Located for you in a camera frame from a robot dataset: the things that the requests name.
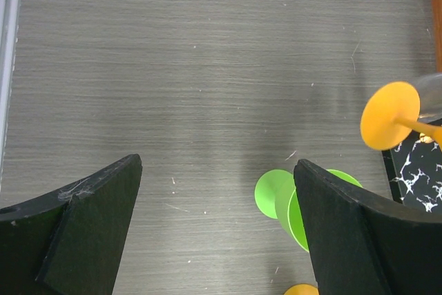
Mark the orange goblet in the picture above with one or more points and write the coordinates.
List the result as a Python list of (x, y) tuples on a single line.
[(391, 114), (302, 289)]

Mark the clear champagne flute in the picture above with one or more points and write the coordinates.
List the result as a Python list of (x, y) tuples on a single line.
[(429, 90)]

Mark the orange goblet front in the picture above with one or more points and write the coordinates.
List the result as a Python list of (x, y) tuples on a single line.
[(302, 289)]

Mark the green goblet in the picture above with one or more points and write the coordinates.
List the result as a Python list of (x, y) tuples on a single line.
[(276, 197)]

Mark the gold wine glass rack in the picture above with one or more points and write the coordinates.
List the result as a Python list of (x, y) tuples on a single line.
[(414, 172)]

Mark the orange divided tray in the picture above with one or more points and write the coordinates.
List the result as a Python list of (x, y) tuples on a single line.
[(437, 20)]

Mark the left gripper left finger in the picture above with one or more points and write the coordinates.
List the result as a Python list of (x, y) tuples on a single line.
[(70, 240)]

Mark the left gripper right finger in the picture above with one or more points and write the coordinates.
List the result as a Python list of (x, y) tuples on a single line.
[(363, 243)]

